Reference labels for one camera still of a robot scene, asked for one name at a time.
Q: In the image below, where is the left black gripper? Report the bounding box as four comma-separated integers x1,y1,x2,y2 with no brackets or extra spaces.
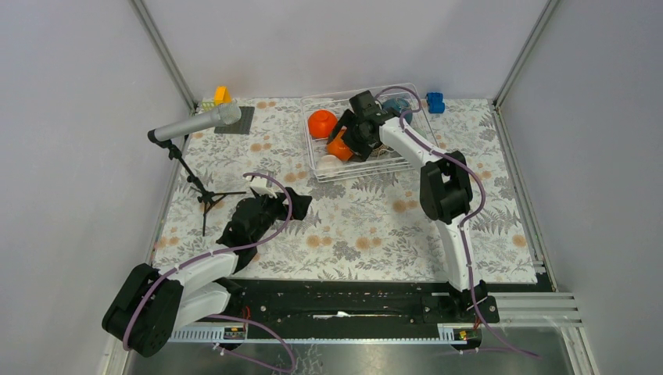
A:
251,187,311,244

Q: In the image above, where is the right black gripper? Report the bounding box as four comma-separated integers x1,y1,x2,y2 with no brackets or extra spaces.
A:
328,109,376,164

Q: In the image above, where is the dark blue bowl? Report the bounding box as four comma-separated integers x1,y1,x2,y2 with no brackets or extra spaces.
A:
382,97,413,125

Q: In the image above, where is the small white patterned bowl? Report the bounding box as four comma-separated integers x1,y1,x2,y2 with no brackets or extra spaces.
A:
316,155,344,174

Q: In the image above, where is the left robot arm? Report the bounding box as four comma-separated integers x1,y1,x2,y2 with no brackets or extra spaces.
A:
102,187,313,357

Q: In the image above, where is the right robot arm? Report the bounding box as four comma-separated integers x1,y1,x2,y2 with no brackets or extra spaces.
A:
328,91,489,325

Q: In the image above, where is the orange bowl front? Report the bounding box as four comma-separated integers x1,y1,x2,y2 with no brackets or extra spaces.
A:
326,129,354,162

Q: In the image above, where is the orange bowl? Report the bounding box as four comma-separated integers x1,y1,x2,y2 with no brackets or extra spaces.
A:
307,109,338,139
326,129,354,162

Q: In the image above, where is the orange bowl rear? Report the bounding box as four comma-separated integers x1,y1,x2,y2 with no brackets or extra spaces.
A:
307,109,338,139

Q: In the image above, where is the floral table mat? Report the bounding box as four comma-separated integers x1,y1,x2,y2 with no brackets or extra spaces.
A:
152,98,536,284

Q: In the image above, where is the blue toy block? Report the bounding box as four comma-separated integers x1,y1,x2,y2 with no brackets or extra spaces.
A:
425,91,446,114

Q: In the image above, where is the black microphone tripod stand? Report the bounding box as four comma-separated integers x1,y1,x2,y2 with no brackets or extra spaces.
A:
149,137,245,236

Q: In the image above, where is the grey lego baseplate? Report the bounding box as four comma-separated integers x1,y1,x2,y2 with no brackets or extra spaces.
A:
213,105,256,136

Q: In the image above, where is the silver microphone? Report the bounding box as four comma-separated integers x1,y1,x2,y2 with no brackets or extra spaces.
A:
147,102,242,141

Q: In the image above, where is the yellow toy block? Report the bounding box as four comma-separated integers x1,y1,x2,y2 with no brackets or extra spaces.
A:
213,86,232,105

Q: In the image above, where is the light green toy block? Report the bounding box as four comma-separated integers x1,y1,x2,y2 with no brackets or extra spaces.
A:
200,101,216,112

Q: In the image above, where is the white wire dish rack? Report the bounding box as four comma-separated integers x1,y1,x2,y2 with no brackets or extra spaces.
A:
299,85,445,183

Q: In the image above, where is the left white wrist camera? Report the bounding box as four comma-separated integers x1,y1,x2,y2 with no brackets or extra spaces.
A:
245,176,277,198

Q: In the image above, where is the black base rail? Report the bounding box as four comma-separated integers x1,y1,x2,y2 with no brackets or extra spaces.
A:
202,278,500,341

